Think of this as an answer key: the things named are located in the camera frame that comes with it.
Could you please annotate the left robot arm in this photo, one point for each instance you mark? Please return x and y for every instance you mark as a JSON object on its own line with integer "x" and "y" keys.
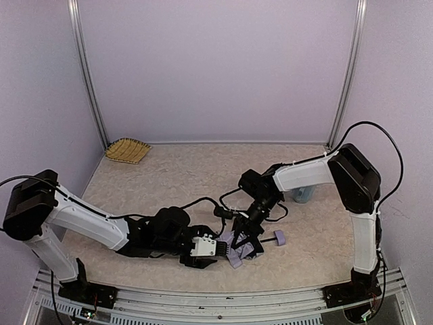
{"x": 38, "y": 202}

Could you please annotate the front aluminium rail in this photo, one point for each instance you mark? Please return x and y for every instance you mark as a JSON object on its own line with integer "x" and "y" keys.
{"x": 296, "y": 306}

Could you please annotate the lavender folding umbrella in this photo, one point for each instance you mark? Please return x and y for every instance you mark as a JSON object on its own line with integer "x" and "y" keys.
{"x": 238, "y": 250}

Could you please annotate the right aluminium frame post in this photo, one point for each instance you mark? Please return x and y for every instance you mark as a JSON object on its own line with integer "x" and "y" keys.
{"x": 350, "y": 72}

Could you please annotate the yellow woven mat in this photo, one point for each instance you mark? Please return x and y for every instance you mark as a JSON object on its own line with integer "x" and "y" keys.
{"x": 127, "y": 150}

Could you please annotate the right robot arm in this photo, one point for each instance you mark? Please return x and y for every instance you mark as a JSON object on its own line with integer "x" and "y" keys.
{"x": 339, "y": 240}

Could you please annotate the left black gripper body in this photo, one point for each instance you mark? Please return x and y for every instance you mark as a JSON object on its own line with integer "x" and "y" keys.
{"x": 192, "y": 258}

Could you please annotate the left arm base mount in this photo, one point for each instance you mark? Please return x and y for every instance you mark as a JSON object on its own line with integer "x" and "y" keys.
{"x": 97, "y": 295}

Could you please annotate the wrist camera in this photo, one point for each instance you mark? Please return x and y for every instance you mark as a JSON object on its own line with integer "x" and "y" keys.
{"x": 224, "y": 213}
{"x": 208, "y": 247}

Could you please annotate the left aluminium frame post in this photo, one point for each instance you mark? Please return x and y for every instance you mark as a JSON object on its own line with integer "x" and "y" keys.
{"x": 77, "y": 30}

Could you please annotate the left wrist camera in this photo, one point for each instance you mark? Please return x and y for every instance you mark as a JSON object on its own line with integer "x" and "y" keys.
{"x": 208, "y": 247}

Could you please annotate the aluminium frame post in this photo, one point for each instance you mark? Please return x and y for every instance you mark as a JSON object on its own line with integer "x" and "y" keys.
{"x": 350, "y": 72}
{"x": 77, "y": 30}

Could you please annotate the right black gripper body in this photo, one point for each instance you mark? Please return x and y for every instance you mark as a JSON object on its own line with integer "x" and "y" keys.
{"x": 247, "y": 227}

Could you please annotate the light blue mug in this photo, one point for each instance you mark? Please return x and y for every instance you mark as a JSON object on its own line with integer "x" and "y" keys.
{"x": 303, "y": 195}

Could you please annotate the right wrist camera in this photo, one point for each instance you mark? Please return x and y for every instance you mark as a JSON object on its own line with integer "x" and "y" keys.
{"x": 224, "y": 213}

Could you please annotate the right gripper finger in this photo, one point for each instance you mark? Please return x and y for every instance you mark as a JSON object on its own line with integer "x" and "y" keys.
{"x": 236, "y": 237}
{"x": 252, "y": 246}

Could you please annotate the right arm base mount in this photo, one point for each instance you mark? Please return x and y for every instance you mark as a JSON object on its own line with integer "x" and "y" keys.
{"x": 348, "y": 293}

